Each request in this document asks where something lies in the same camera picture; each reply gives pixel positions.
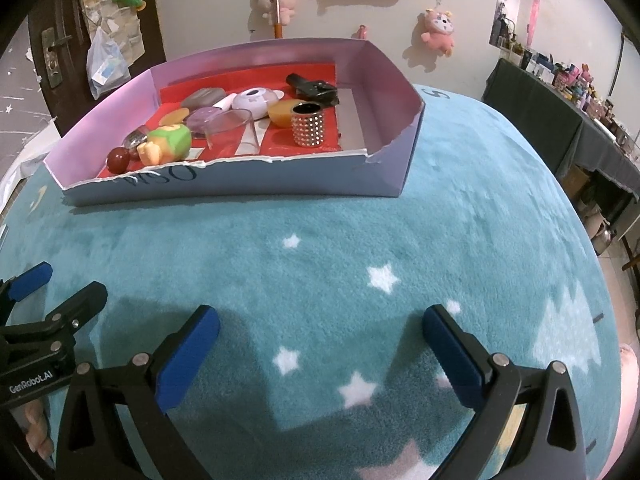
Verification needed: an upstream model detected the white plastic sheet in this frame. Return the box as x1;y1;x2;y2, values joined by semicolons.
0;127;63;196

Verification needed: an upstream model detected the purple cardboard box red inside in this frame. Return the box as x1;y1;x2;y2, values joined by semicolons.
42;36;427;207

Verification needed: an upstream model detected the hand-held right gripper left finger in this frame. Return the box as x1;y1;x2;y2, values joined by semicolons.
55;304;222;480

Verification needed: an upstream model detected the dark brown door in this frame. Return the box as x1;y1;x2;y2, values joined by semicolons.
25;0;168;133

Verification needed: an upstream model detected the dark cloth covered dresser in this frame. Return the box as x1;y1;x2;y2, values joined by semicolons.
482;57;640;201

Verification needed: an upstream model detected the grey star printed cloth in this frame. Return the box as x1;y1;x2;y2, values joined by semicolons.
0;25;56;171

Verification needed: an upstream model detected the pink horned plush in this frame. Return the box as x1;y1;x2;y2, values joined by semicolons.
420;7;457;57

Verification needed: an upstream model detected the row of cosmetic bottles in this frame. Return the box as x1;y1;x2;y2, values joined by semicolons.
490;10;640;156

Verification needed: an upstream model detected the green yellow toy figure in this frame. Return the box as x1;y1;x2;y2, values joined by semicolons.
136;124;193;167

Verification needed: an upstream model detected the studded silver ring holder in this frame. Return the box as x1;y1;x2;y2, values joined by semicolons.
291;102;326;149

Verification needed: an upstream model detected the pink pig plush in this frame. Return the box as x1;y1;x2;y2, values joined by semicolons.
252;0;298;26

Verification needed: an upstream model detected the black nail polish bottle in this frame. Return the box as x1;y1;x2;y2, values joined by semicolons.
286;73;342;109

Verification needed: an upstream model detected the glitter bottle dark red cap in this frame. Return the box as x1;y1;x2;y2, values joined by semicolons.
106;127;151;176

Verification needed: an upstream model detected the amber egg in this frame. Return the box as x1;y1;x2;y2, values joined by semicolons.
267;99;301;128

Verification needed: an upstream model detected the clear hanging organizer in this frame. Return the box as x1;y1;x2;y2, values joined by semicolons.
72;0;148;68

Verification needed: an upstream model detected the lavender round device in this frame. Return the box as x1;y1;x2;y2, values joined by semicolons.
231;87;286;120

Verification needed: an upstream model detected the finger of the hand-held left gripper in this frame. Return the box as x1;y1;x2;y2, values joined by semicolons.
0;261;54;330
0;282;108;361

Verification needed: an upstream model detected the brass door handle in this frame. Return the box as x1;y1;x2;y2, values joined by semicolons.
41;27;72;90

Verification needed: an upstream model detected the person's left hand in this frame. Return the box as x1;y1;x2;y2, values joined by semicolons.
20;399;57;457

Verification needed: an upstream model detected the clear plastic bag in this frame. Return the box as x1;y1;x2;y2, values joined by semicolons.
86;27;132;100

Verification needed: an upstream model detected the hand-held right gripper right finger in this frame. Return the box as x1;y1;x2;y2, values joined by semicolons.
421;304;588;480

